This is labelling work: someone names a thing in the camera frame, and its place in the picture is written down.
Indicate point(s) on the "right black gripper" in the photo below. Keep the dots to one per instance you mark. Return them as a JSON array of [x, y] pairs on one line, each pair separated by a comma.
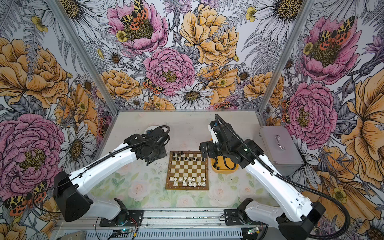
[[210, 145]]

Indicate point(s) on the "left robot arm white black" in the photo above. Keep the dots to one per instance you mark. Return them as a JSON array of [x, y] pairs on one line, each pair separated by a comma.
[[71, 190]]

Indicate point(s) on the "yellow plastic bin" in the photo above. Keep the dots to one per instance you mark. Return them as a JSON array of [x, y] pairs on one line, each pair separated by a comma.
[[225, 164]]

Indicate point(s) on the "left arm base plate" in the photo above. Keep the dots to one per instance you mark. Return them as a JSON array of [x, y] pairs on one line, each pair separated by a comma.
[[126, 218]]

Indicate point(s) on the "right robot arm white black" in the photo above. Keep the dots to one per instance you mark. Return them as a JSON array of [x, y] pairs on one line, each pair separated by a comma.
[[295, 216]]

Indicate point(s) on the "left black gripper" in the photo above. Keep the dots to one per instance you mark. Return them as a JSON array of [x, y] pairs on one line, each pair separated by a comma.
[[162, 154]]

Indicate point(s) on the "green circuit board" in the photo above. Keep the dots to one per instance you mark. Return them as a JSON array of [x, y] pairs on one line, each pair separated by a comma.
[[128, 230]]

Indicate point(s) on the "silver metal case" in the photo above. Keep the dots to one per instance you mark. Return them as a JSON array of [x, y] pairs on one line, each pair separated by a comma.
[[281, 150]]

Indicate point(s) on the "white plastic bin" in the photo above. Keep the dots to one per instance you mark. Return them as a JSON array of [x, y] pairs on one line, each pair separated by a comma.
[[147, 129]]

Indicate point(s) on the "aluminium frame rail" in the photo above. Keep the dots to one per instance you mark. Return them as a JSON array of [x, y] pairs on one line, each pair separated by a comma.
[[186, 218]]

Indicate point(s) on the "wooden chess board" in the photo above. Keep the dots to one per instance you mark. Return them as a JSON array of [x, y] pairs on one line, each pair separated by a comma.
[[187, 170]]

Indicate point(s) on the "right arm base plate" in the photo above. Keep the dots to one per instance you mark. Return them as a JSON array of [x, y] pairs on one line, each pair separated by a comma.
[[233, 218]]

